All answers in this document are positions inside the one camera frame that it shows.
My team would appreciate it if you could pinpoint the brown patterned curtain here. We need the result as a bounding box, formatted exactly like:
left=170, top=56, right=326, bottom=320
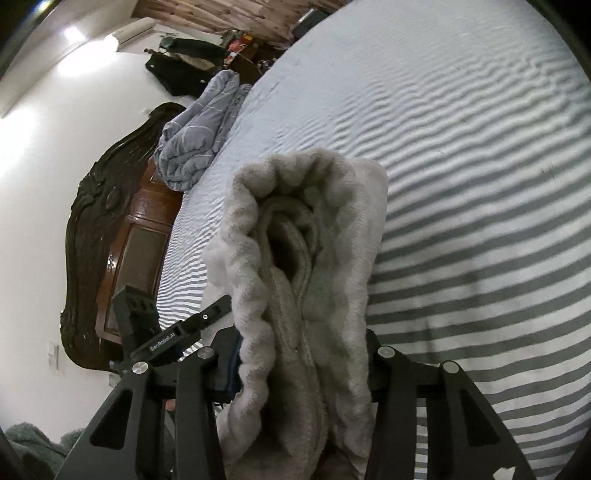
left=136, top=0, right=352, bottom=51

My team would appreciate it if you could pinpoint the green fuzzy cloth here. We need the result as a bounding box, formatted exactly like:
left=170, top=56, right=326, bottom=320
left=4, top=422, right=89, bottom=480

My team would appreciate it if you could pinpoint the dark carved wooden headboard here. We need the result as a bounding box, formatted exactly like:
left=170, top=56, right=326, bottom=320
left=60, top=102, right=188, bottom=372

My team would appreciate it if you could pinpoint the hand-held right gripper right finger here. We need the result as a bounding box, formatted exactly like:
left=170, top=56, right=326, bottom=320
left=364, top=329, right=539, bottom=480

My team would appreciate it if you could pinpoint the black bag on wall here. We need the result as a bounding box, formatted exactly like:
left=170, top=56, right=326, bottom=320
left=145, top=37, right=228, bottom=97

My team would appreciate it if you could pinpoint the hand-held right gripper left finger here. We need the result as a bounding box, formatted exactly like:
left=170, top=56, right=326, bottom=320
left=58, top=328, right=245, bottom=480

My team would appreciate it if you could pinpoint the grey white striped bedsheet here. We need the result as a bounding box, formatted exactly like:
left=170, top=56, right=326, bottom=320
left=157, top=0, right=591, bottom=480

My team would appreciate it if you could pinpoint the clutter of red items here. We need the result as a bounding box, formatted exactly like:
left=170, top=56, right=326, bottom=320
left=222, top=28, right=280, bottom=77

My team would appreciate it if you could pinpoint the cream towel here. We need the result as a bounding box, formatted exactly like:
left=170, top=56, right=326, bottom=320
left=203, top=148, right=389, bottom=480

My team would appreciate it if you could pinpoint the grey folded blanket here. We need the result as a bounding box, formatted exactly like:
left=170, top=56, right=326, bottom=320
left=153, top=70, right=253, bottom=192

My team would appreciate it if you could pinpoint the black box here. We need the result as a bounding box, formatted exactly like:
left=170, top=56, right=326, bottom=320
left=291, top=9, right=331, bottom=40

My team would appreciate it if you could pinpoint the white air conditioner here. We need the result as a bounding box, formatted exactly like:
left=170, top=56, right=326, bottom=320
left=111, top=18, right=158, bottom=49

